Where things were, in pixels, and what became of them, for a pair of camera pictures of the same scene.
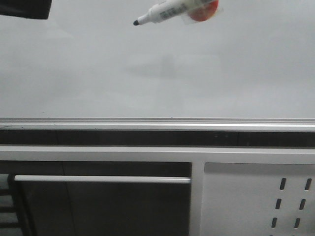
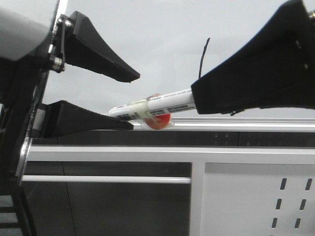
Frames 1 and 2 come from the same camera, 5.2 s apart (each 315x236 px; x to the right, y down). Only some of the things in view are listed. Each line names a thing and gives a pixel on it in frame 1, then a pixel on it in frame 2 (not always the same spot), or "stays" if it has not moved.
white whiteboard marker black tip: (164, 11) → (178, 101)
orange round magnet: (204, 13) → (159, 122)
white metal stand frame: (198, 156) stays
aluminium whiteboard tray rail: (160, 124) stays
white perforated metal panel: (258, 199) stays
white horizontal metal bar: (82, 178) stays
